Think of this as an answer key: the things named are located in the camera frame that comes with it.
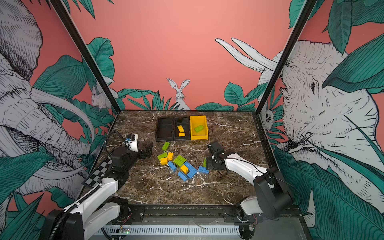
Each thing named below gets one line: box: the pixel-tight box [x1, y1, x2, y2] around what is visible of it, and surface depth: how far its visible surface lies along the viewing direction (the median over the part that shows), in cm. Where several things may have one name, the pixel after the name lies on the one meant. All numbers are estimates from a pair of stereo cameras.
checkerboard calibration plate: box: [81, 155, 113, 188], surface depth 85 cm
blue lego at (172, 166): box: [168, 161, 178, 172], surface depth 90 cm
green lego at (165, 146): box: [161, 141, 171, 151], surface depth 102 cm
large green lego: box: [173, 154, 187, 167], surface depth 94 cm
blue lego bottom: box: [178, 171, 188, 182], surface depth 87 cm
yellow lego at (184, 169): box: [180, 164, 189, 174], surface depth 90 cm
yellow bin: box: [190, 115, 209, 141], surface depth 109 cm
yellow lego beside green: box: [167, 152, 174, 161], surface depth 95 cm
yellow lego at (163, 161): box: [160, 157, 168, 165], surface depth 92 cm
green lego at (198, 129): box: [194, 125, 204, 133], surface depth 109 cm
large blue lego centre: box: [184, 161, 198, 179], surface depth 90 cm
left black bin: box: [155, 117, 174, 142], surface depth 110 cm
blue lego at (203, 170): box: [198, 166, 210, 174], surface depth 90 cm
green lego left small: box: [157, 152, 168, 160], surface depth 95 cm
